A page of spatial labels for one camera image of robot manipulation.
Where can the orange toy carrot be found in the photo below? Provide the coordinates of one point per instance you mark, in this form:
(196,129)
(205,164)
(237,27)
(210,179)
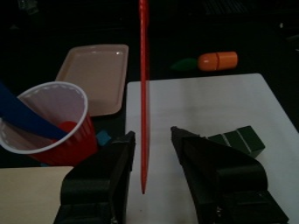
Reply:
(217,61)

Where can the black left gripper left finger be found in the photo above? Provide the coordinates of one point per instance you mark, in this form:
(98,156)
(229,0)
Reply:
(101,180)

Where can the red toy knife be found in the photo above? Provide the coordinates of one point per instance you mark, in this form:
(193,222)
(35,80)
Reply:
(145,87)

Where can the red plastic utensil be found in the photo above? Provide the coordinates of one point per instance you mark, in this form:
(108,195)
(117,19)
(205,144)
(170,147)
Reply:
(69,127)

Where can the small light blue object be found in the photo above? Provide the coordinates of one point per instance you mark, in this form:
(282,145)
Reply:
(104,137)

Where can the blue plastic utensil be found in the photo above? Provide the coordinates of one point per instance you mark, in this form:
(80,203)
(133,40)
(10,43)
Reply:
(23,116)

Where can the red plastic cup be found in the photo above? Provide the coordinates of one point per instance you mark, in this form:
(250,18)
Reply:
(78,145)

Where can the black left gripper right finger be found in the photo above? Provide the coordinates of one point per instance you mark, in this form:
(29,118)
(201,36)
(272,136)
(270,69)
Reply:
(226,186)

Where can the pink rectangular tray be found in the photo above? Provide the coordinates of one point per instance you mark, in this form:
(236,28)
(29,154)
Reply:
(96,75)

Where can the white cutting board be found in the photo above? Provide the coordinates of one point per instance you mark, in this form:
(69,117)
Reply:
(218,102)

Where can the dark green toy sushi roll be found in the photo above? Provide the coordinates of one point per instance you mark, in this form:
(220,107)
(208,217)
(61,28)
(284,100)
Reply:
(244,140)

